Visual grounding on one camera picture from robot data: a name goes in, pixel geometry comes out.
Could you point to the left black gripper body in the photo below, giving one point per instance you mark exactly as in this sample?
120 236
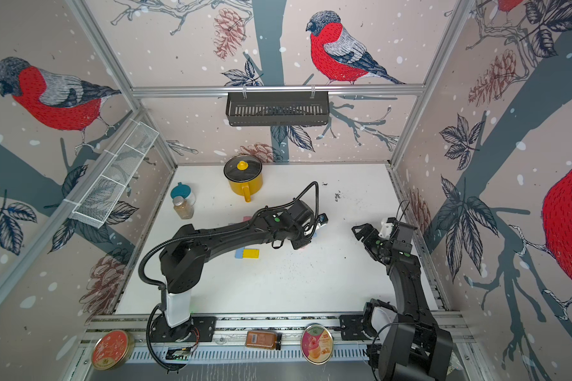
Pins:
299 237

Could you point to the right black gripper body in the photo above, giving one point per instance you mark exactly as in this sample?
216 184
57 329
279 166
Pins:
384 245

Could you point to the yellow block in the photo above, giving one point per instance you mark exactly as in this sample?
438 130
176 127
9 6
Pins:
250 253

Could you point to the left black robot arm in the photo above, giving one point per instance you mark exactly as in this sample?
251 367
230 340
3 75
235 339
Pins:
175 266

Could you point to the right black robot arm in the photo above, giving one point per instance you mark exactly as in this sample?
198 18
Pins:
414 347

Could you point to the glass lid yellow knob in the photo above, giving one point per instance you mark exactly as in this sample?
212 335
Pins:
242 169

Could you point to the black hanging shelf basket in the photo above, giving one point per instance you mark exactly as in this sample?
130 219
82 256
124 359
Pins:
278 108

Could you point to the brown spice jar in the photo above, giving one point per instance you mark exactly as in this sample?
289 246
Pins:
183 208

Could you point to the pink round cup lid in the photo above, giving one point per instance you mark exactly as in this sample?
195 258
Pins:
317 344

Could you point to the brown packet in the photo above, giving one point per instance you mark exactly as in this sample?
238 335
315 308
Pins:
263 339

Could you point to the teal lid jar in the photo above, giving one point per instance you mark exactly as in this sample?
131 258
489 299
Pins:
184 191

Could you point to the red round tin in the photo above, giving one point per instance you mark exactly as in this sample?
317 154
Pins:
112 350

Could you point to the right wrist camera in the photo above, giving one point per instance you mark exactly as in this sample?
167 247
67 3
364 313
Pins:
387 226

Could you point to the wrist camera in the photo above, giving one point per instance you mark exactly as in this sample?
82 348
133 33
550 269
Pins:
321 220
387 226

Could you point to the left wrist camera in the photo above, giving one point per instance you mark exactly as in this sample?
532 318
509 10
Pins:
321 220

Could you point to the yellow pot with handle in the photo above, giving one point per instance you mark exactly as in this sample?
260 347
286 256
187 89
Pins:
248 188

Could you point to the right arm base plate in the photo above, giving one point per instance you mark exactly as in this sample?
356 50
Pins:
356 327

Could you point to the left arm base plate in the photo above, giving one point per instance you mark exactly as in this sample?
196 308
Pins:
196 329

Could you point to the white wire basket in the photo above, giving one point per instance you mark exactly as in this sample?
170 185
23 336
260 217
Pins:
101 203

